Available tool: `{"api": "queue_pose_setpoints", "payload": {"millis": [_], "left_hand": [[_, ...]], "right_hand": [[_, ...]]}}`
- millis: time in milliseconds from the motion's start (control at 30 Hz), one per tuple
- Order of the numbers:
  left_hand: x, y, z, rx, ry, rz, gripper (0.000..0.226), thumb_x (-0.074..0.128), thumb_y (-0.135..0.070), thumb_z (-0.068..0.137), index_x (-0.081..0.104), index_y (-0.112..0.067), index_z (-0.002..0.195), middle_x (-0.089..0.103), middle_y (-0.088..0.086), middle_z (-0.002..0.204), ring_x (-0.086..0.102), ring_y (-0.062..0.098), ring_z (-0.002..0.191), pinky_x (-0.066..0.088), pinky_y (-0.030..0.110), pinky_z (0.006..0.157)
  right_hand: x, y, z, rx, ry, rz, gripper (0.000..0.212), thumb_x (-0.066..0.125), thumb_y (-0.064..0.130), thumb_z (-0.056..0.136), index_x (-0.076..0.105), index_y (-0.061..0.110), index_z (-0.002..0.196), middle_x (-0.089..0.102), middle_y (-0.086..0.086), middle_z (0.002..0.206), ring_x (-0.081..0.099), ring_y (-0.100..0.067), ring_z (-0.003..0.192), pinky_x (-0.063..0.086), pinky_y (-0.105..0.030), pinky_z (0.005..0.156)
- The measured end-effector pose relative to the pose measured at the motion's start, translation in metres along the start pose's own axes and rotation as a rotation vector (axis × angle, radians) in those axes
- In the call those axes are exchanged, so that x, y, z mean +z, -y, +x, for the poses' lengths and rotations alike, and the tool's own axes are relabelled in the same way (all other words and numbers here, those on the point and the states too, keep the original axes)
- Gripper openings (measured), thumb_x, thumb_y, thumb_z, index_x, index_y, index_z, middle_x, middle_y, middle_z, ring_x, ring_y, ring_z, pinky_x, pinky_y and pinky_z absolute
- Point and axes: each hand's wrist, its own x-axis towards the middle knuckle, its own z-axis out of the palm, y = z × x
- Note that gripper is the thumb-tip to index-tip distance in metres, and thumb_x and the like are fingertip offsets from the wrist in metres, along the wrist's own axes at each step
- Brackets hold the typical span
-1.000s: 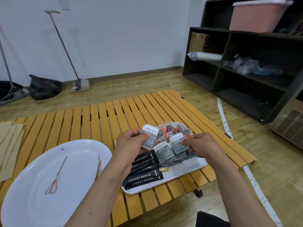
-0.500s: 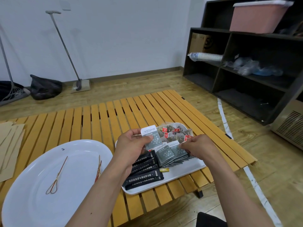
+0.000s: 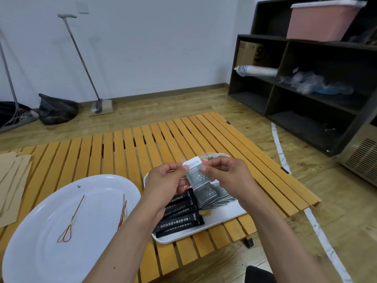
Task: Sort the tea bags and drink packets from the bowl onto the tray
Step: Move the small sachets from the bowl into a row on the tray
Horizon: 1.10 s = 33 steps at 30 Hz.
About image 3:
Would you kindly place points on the person's left hand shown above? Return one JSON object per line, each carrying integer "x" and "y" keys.
{"x": 159, "y": 191}

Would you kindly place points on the person's right hand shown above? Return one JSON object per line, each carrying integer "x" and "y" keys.
{"x": 232, "y": 179}

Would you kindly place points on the grey white square sachets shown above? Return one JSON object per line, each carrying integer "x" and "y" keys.
{"x": 209, "y": 195}

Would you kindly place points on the row of tea bags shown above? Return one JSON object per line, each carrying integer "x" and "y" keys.
{"x": 210, "y": 157}

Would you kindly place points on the black stick sachets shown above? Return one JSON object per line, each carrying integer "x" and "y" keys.
{"x": 179, "y": 221}

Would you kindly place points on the white plastic tray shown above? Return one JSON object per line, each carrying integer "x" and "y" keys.
{"x": 224, "y": 216}

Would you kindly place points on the yellow sachet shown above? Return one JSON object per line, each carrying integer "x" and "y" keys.
{"x": 205, "y": 212}

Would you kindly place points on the red gold looped picks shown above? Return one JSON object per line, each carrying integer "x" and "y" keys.
{"x": 69, "y": 226}

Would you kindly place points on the person's right forearm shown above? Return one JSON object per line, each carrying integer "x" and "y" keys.
{"x": 282, "y": 247}

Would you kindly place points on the person's left forearm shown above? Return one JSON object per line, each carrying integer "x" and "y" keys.
{"x": 120, "y": 250}

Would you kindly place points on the person's black trousers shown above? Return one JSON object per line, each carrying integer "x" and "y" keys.
{"x": 259, "y": 275}

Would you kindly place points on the white floor tape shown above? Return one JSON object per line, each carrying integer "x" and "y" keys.
{"x": 278, "y": 144}

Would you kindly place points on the black table leg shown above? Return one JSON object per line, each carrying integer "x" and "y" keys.
{"x": 249, "y": 243}

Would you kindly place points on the white round bowl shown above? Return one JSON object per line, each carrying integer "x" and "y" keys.
{"x": 94, "y": 253}

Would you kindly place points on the black shelf unit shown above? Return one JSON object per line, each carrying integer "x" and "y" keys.
{"x": 309, "y": 129}

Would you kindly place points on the sleeve of white paper cups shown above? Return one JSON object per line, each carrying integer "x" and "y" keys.
{"x": 259, "y": 71}

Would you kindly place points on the brown cardboard box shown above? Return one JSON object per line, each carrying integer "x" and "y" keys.
{"x": 247, "y": 54}

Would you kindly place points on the small black garbage bag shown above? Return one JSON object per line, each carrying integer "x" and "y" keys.
{"x": 57, "y": 110}

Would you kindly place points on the stack of brown envelopes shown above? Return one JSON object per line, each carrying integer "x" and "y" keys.
{"x": 11, "y": 185}

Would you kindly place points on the large black bag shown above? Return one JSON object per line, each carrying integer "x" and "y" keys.
{"x": 7, "y": 111}

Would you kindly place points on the pink storage bin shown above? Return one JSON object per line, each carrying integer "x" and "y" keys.
{"x": 321, "y": 23}

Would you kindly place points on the white wall plate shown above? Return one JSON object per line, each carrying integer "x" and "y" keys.
{"x": 82, "y": 7}

